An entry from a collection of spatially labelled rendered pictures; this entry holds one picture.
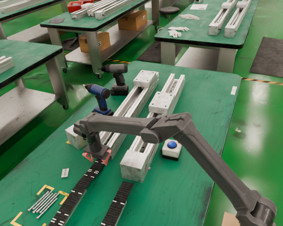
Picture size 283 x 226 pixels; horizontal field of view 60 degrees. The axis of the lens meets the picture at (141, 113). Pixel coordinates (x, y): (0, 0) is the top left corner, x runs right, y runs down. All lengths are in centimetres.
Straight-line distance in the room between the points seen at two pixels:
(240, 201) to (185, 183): 38
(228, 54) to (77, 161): 193
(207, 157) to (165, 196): 41
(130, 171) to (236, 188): 49
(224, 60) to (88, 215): 211
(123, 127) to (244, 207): 45
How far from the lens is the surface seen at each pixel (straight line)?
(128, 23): 485
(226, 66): 274
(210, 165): 74
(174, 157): 119
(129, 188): 107
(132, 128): 83
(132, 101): 154
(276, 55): 447
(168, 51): 284
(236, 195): 78
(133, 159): 109
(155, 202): 106
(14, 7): 483
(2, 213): 122
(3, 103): 318
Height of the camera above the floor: 167
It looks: 36 degrees down
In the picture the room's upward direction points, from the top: 4 degrees counter-clockwise
